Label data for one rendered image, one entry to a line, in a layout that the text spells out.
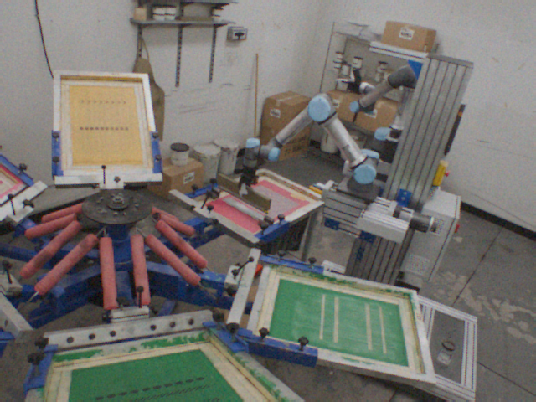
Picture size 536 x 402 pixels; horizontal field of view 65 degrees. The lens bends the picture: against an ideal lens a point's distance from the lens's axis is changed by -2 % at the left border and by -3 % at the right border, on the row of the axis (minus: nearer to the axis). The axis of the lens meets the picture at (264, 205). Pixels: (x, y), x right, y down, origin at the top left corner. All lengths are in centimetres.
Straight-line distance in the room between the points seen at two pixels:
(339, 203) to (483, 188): 346
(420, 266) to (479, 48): 335
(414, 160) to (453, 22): 329
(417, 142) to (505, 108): 311
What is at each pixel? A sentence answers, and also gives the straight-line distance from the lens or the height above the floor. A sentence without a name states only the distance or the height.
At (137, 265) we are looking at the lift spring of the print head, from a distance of 181.
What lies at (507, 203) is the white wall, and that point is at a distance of 583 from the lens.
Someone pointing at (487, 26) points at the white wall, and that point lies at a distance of 560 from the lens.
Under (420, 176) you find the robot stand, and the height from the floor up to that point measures 138.
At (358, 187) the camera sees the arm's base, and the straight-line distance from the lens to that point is 250.
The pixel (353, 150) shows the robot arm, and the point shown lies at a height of 153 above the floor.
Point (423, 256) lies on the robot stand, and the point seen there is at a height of 92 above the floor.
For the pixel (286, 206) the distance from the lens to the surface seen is 282.
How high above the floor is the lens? 231
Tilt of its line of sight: 29 degrees down
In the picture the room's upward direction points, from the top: 10 degrees clockwise
